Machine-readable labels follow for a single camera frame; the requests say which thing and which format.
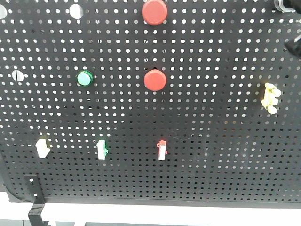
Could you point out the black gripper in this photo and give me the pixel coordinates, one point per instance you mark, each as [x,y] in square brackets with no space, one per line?
[294,46]

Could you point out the black perforated pegboard panel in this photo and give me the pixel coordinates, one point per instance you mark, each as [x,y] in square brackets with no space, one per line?
[223,147]

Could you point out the lower red mushroom button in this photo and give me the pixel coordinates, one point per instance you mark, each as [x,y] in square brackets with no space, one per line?
[155,80]

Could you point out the red mushroom button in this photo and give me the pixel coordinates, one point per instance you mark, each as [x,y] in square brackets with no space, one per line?
[154,12]
[155,80]

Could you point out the upper red mushroom button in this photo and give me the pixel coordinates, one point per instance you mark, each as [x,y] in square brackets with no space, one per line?
[154,12]

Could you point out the green round push button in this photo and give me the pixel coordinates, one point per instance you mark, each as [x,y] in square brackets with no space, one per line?
[84,78]

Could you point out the white standing desk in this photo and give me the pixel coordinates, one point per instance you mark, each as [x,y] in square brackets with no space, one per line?
[170,215]

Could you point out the yellow knob switch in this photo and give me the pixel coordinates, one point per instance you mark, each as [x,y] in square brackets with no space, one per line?
[270,98]

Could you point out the red-based white toggle switch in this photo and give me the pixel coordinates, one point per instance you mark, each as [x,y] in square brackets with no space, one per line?
[161,145]

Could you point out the green-based white toggle switch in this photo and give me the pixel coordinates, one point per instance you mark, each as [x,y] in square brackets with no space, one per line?
[102,151]

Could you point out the yellow-based white toggle switch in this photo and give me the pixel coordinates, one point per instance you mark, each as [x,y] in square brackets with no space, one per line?
[42,148]

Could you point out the left black clamp bracket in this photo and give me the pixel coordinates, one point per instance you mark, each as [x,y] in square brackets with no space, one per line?
[37,200]

